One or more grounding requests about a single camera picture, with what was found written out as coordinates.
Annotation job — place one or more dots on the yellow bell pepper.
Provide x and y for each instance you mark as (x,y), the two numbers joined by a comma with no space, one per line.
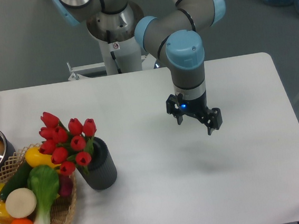
(5,217)

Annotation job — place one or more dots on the purple red onion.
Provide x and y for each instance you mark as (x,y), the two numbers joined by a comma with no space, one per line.
(66,186)

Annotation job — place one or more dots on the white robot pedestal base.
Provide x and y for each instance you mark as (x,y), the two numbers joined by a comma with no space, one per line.
(115,35)

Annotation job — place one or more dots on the dark grey ribbed vase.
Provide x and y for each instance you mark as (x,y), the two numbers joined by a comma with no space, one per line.
(102,172)

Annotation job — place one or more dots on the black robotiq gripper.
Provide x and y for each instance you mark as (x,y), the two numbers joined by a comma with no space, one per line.
(197,108)

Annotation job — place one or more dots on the woven wicker basket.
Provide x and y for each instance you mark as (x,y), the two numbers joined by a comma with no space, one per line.
(63,209)

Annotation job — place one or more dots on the green bok choy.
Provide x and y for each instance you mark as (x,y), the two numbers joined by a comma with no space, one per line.
(43,181)

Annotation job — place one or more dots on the yellow squash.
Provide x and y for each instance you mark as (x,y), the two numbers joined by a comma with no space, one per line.
(34,158)

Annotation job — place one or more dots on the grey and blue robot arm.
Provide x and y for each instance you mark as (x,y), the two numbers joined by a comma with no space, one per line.
(173,41)

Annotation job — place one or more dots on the green cucumber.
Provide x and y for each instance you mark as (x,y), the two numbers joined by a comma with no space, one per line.
(18,180)

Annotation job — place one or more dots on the white round radish slice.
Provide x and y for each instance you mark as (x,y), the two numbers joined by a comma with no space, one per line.
(21,203)

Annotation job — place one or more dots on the red tulip bouquet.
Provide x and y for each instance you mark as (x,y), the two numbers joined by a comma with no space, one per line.
(70,146)

